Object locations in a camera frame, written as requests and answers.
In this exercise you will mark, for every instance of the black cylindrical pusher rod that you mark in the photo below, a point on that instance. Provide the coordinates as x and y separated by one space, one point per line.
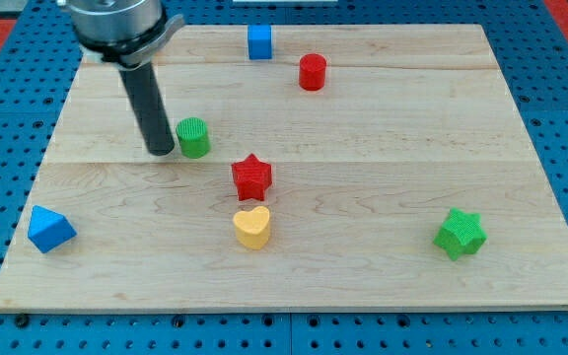
142 89

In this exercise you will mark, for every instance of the green cylinder block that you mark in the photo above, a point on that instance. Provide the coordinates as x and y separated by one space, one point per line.
193 138

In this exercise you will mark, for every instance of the wooden board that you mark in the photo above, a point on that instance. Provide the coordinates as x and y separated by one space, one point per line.
412 120

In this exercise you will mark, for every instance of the blue cube block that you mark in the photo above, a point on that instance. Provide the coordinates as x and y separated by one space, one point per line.
259 42

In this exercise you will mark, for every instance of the red star block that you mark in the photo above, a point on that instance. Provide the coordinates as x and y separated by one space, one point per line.
252 178

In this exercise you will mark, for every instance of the red cylinder block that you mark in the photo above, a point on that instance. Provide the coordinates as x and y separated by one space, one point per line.
312 69

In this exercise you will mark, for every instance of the blue triangle block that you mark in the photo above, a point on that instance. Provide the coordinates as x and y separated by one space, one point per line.
49 229

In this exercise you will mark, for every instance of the yellow heart block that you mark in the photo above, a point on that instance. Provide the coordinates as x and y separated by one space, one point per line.
252 227

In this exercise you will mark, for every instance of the green star block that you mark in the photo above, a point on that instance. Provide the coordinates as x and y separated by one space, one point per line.
461 233

